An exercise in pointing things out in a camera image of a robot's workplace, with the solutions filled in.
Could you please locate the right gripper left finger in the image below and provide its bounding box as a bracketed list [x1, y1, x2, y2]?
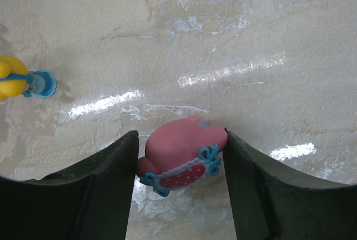
[1, 131, 139, 239]

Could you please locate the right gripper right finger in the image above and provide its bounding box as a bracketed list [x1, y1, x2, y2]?
[223, 132, 356, 240]

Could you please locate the yellow minion toy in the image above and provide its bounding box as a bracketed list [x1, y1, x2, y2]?
[1, 55, 57, 101]

